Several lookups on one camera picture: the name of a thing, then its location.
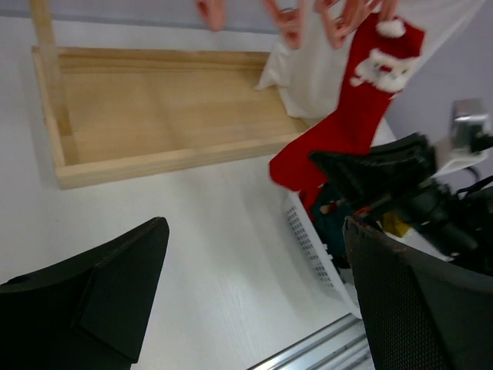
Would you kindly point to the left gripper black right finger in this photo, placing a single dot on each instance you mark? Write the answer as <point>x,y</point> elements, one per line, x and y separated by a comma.
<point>419,312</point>

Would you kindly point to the aluminium mounting rail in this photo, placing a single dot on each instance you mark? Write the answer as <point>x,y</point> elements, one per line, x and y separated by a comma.
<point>341,345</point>

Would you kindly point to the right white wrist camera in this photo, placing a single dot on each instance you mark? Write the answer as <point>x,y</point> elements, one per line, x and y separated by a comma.
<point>468,140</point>

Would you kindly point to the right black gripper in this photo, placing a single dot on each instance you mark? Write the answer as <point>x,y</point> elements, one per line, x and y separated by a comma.
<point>396,177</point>

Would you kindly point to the pink round clip hanger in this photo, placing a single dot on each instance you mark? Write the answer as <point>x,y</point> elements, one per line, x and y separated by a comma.
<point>290,21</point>

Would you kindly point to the white plastic basket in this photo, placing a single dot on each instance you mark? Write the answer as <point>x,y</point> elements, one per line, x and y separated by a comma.
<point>315,253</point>

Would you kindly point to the red santa sock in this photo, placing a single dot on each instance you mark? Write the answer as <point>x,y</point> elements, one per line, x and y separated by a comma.
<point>312,202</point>

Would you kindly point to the wooden clothes rack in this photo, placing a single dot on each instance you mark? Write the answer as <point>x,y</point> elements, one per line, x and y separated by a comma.
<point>117,114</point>

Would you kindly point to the white hanging garment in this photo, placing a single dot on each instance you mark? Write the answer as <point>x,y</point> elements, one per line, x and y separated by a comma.
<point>308,79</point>

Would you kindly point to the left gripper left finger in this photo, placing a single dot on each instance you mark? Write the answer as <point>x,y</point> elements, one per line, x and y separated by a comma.
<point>90,311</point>

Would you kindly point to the yellow sock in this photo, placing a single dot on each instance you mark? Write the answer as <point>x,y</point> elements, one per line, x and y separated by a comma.
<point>391,223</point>

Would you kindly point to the dark green patterned sock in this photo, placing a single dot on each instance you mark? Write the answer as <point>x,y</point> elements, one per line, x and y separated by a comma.
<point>328,219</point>

